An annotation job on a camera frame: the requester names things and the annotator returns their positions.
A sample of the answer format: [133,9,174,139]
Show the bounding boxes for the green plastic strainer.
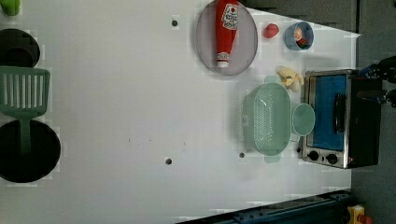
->
[241,76,291,163]

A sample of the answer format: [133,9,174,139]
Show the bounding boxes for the grey round plate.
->
[195,0,258,76]

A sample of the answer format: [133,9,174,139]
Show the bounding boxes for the yellow peeled banana toy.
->
[276,66,304,92]

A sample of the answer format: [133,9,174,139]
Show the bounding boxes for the red ketchup bottle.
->
[215,0,238,68]

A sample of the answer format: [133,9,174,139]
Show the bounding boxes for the green mug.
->
[290,103,316,142]

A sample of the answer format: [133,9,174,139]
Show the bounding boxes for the blue bowl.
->
[284,21,314,51]

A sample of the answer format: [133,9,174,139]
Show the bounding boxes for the small red strawberry toy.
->
[297,38,307,49]

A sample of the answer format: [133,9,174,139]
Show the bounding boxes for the orange slice toy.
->
[294,27,303,41]

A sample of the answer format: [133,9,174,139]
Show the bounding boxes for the silver toaster oven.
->
[302,69,382,169]

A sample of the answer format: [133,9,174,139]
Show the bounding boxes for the green slotted spatula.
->
[0,66,50,155]

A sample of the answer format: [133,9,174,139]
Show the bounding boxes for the yellow red emergency button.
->
[347,205,373,224]

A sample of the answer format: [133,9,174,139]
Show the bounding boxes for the lime green object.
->
[0,0,21,16]

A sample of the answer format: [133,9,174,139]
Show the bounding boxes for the blue metal frame rail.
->
[178,190,357,224]

